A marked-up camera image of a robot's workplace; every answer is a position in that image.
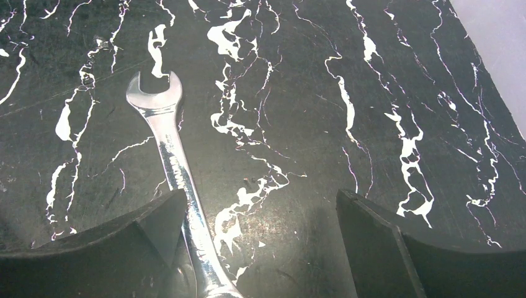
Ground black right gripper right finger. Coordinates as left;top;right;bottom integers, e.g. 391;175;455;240
336;189;525;297

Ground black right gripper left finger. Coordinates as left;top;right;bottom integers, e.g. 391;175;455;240
1;190;187;297

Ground silver open-end wrench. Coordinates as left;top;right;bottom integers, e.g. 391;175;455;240
126;71;242;297

